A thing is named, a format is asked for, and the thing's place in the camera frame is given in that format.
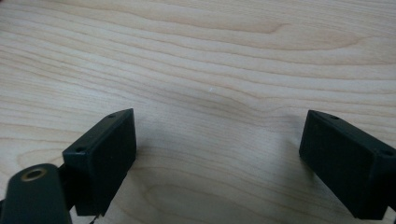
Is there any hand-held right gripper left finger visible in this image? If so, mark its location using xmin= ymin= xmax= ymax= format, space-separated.
xmin=62 ymin=107 xmax=137 ymax=217

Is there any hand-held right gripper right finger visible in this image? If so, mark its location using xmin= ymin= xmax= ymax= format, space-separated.
xmin=298 ymin=109 xmax=396 ymax=221

